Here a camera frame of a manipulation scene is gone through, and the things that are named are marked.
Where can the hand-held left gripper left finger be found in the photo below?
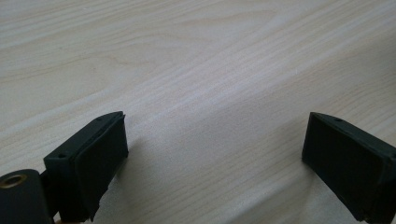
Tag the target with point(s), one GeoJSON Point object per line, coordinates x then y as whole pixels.
{"type": "Point", "coordinates": [90, 158]}

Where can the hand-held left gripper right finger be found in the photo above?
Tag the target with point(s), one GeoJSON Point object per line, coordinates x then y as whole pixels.
{"type": "Point", "coordinates": [348, 161]}

